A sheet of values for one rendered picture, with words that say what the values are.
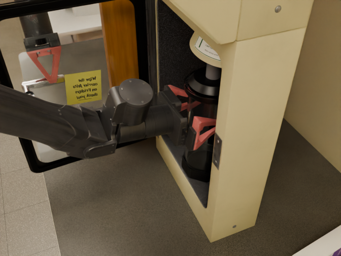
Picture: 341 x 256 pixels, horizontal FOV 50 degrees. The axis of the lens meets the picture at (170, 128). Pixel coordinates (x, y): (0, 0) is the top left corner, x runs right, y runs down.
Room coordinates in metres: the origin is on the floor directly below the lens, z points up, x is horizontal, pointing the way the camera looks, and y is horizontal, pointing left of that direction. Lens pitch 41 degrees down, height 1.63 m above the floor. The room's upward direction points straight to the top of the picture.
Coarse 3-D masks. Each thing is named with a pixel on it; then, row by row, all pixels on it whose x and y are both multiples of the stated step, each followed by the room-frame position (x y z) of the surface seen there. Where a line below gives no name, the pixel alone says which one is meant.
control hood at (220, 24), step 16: (176, 0) 0.39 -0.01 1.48; (192, 0) 0.40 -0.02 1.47; (208, 0) 0.41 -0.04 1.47; (224, 0) 0.41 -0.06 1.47; (240, 0) 0.42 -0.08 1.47; (192, 16) 0.40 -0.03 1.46; (208, 16) 0.41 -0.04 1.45; (224, 16) 0.41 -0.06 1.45; (208, 32) 0.41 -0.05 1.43; (224, 32) 0.42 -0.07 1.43
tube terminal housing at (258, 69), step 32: (256, 0) 0.43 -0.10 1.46; (288, 0) 0.45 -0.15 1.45; (256, 32) 0.43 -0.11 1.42; (288, 32) 0.46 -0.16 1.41; (224, 64) 0.45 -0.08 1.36; (256, 64) 0.44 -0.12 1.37; (288, 64) 0.46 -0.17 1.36; (224, 96) 0.44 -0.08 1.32; (256, 96) 0.44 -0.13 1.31; (288, 96) 0.49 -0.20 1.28; (224, 128) 0.43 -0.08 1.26; (256, 128) 0.45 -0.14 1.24; (224, 160) 0.43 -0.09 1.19; (256, 160) 0.45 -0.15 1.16; (192, 192) 0.51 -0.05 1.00; (224, 192) 0.43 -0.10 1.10; (256, 192) 0.46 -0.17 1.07; (224, 224) 0.43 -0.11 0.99
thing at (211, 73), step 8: (208, 64) 0.57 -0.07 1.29; (200, 72) 0.59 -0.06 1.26; (208, 72) 0.57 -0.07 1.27; (216, 72) 0.57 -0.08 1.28; (192, 80) 0.57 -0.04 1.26; (200, 80) 0.56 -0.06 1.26; (208, 80) 0.56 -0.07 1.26; (216, 80) 0.56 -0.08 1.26; (192, 88) 0.55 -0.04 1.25; (200, 88) 0.55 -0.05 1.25; (208, 88) 0.54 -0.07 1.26; (216, 88) 0.54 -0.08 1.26
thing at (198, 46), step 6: (192, 36) 0.60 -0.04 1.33; (198, 36) 0.57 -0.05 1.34; (192, 42) 0.58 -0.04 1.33; (198, 42) 0.56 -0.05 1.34; (204, 42) 0.55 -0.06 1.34; (192, 48) 0.57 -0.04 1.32; (198, 48) 0.55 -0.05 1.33; (204, 48) 0.54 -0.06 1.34; (210, 48) 0.54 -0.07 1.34; (198, 54) 0.55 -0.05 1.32; (204, 54) 0.54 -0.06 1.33; (210, 54) 0.53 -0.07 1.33; (216, 54) 0.53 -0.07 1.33; (204, 60) 0.53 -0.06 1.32; (210, 60) 0.53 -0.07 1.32; (216, 60) 0.52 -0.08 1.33; (216, 66) 0.52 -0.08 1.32
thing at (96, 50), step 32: (32, 0) 0.61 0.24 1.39; (128, 0) 0.69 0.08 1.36; (0, 32) 0.58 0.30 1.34; (32, 32) 0.61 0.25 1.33; (64, 32) 0.63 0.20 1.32; (96, 32) 0.66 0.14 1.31; (128, 32) 0.68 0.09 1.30; (32, 64) 0.60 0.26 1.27; (64, 64) 0.63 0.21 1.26; (96, 64) 0.65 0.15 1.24; (128, 64) 0.68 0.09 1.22; (64, 96) 0.62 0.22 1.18; (96, 96) 0.65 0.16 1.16
